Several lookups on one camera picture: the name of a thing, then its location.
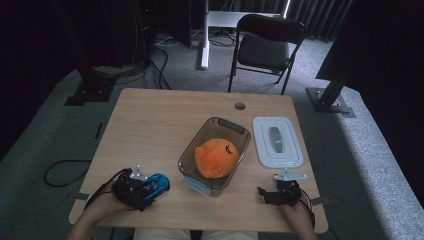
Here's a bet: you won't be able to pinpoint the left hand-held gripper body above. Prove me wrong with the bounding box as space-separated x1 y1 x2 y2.
110 164 150 208

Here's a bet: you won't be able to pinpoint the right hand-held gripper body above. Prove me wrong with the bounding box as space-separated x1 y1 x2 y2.
270 167 308 208

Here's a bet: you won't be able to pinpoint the blue toy car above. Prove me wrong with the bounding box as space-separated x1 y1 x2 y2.
139 172 171 202

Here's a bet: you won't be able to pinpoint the white container lid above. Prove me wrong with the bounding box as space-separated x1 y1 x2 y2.
251 115 305 169

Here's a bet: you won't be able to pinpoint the orange plush toy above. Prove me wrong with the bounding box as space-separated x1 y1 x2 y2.
194 137 240 180

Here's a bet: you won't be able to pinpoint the grey transparent storage container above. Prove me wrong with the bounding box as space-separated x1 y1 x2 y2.
177 116 253 198

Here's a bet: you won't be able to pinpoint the person's right hand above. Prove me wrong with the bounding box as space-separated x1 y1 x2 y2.
280 199 316 232

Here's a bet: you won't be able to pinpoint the person's left hand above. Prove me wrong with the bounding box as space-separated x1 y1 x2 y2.
83 190 133 228

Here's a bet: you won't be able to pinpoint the person's beige shorts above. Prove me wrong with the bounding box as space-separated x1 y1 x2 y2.
132 227 260 240

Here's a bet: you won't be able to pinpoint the black stand with grey base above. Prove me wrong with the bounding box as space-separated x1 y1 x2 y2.
306 64 357 119

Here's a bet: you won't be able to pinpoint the black stand with square base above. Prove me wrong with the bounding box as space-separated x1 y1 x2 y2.
49 0 118 107

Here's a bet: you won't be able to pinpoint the black folding chair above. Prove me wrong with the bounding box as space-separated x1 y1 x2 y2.
227 13 307 96

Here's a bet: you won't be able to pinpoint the grey curtain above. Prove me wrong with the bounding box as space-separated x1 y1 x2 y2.
213 0 355 42

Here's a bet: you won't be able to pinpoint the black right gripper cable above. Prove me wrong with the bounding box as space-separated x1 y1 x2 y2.
298 188 317 231

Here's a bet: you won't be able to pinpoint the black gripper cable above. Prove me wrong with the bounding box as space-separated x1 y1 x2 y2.
298 188 317 231
83 167 133 211

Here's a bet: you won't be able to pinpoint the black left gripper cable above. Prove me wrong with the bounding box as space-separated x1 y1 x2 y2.
83 167 133 211

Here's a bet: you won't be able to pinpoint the black looped floor cable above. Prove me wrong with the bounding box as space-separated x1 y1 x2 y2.
43 158 93 188

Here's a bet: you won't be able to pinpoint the black floor cable bundle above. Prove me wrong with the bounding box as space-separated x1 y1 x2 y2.
92 33 173 91

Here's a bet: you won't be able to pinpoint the white desk frame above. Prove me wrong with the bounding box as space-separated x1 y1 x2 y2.
199 0 292 71

